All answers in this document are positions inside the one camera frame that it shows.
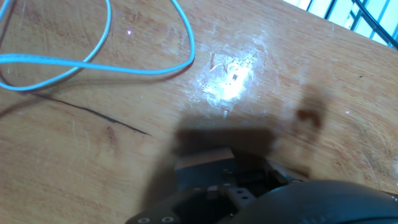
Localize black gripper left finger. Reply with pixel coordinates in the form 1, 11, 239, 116
125, 157, 259, 224

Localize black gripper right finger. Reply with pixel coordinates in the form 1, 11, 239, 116
257, 159, 309, 190

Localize white lamp cord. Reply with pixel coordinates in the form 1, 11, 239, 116
0, 0, 197, 93

